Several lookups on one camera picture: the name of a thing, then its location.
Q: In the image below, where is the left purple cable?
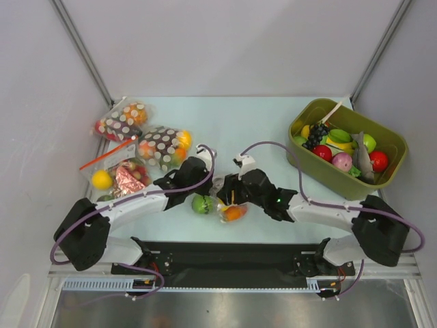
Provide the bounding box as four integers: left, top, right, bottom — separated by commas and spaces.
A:
50, 143, 216, 266

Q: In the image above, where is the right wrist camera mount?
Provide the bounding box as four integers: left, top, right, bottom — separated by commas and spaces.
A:
234, 154, 257, 180

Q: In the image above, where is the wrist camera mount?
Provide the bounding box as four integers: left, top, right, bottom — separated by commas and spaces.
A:
234, 154, 257, 180
195, 144, 216, 172

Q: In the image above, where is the yellow banana in bin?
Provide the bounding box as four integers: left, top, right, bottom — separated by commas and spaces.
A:
300, 125, 310, 139

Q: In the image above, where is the green apple in bin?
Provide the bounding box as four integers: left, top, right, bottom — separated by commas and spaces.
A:
363, 133, 377, 154

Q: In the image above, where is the clear zip top bag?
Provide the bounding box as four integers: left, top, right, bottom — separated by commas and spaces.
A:
210, 176, 249, 223

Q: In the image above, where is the white cable duct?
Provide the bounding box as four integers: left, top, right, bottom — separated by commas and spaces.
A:
62, 276, 340, 293

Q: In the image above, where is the orange fake fruit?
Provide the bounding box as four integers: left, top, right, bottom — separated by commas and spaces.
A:
223, 205, 248, 222

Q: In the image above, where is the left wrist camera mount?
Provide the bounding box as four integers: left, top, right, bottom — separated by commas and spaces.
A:
195, 144, 216, 172

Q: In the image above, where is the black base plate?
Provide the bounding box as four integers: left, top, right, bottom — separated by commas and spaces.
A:
111, 241, 354, 283

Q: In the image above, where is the purple cable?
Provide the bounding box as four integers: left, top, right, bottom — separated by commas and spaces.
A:
50, 143, 216, 266
240, 141, 425, 254

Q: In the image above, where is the grey fake fish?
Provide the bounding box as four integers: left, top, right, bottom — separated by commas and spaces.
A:
351, 131, 374, 184

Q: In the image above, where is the pink onion in bin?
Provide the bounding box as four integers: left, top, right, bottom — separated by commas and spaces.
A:
331, 152, 352, 172

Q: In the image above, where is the polka dot bag far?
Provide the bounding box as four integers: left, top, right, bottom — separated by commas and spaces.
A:
91, 96, 154, 143

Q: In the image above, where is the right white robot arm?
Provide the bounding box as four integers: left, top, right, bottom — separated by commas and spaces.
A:
211, 169, 410, 274

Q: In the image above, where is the yellow lemon in bag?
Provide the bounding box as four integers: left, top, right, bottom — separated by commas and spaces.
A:
91, 169, 113, 190

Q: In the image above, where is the red apple in bin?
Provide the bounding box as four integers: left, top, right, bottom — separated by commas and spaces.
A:
369, 151, 389, 173

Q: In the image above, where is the green fake apple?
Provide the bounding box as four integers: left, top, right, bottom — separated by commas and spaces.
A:
191, 195, 214, 215

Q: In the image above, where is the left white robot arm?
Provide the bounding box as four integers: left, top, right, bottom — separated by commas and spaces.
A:
50, 156, 215, 273

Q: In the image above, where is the red tomato in bin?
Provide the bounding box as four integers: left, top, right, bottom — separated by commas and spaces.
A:
312, 145, 333, 163

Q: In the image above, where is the olive green plastic bin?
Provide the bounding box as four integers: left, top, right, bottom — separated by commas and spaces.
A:
287, 98, 408, 200

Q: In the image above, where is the polka dot bag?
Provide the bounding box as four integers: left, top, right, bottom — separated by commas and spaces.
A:
91, 96, 154, 143
138, 125, 193, 172

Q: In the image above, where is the polka dot bag near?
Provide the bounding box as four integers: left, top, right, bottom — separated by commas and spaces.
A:
138, 125, 193, 172

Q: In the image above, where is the green starfruit in bin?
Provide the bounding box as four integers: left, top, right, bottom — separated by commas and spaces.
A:
328, 128, 352, 144

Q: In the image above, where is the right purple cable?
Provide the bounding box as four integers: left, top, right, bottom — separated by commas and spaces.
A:
240, 141, 425, 254

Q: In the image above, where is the orange zip clear bag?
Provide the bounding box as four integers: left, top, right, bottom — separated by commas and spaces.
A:
79, 137, 152, 202

